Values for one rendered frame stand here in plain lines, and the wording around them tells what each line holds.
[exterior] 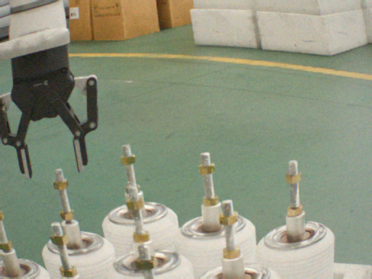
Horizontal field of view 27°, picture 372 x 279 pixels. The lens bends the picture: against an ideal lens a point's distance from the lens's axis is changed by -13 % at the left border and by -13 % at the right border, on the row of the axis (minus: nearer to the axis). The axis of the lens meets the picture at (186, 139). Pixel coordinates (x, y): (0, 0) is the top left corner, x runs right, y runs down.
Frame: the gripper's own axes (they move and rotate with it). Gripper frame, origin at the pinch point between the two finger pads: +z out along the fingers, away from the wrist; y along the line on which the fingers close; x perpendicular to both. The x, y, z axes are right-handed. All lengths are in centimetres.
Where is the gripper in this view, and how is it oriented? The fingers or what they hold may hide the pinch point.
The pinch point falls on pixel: (52, 163)
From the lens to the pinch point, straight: 95.5
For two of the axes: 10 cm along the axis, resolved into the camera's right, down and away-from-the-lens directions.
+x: 0.7, 2.4, -9.7
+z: 1.3, 9.6, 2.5
